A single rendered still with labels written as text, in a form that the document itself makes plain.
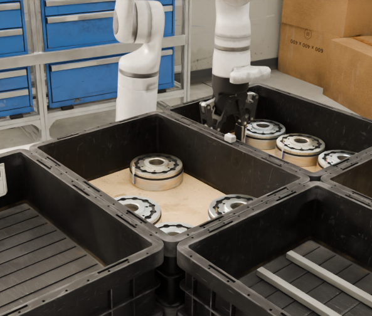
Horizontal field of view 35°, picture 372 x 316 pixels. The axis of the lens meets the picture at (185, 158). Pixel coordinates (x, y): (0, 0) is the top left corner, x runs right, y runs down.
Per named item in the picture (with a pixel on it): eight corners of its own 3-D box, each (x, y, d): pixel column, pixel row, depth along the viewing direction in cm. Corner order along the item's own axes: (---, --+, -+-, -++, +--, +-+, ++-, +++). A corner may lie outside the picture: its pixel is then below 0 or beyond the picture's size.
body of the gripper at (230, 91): (236, 62, 122) (233, 105, 126) (202, 68, 118) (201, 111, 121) (259, 71, 116) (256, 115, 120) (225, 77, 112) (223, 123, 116)
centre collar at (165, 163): (138, 163, 113) (138, 160, 113) (158, 157, 116) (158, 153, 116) (154, 172, 110) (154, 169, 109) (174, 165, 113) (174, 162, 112)
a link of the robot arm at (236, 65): (236, 86, 109) (238, 52, 107) (201, 71, 118) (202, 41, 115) (273, 78, 114) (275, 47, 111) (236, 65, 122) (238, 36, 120)
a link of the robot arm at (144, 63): (159, -4, 132) (154, 69, 139) (117, -5, 129) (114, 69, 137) (170, 6, 124) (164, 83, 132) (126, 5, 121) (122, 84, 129)
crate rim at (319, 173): (159, 120, 121) (158, 109, 120) (256, 91, 139) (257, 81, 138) (313, 191, 94) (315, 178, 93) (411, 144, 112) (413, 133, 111)
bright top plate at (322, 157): (307, 160, 117) (307, 157, 117) (340, 148, 122) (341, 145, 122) (347, 179, 110) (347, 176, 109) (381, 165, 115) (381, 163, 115)
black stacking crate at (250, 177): (32, 205, 108) (26, 149, 103) (158, 162, 125) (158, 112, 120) (169, 317, 81) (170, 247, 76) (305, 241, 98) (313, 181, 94)
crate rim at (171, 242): (26, 158, 103) (24, 146, 102) (158, 120, 121) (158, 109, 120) (170, 260, 76) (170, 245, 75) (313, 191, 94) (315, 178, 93)
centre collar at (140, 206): (109, 209, 97) (109, 205, 97) (134, 200, 100) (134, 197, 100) (125, 221, 94) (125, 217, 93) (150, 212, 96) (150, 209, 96)
